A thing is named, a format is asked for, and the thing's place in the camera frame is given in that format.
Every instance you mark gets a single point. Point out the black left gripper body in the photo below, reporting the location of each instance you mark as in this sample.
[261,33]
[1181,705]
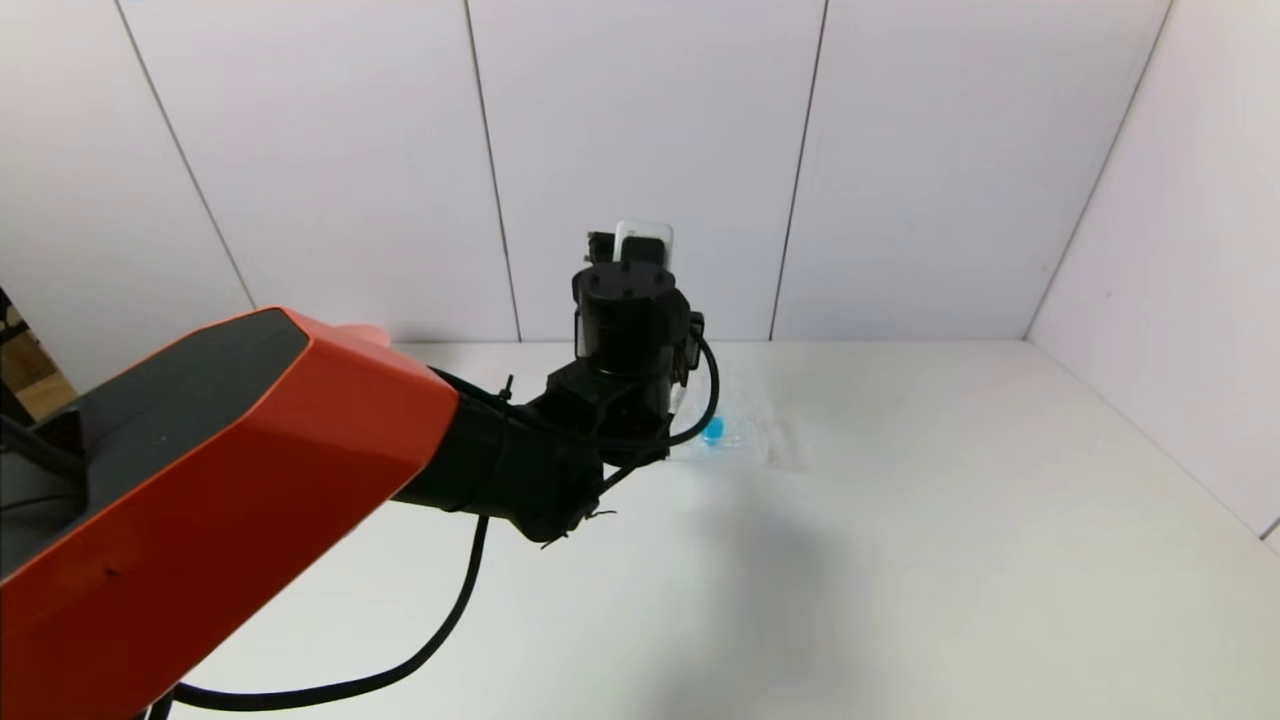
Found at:
[695,350]

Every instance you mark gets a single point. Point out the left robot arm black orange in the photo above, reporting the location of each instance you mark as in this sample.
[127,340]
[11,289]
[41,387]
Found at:
[230,480]

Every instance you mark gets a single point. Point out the test tube with blue pigment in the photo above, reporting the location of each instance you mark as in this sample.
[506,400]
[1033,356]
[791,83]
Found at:
[713,431]

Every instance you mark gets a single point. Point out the clear acrylic test tube rack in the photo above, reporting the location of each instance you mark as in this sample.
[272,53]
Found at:
[745,440]

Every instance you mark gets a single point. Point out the pink plastic bowl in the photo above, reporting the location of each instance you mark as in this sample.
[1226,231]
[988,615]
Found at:
[368,335]

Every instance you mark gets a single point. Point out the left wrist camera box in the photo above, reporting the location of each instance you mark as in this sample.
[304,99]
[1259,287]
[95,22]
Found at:
[645,240]

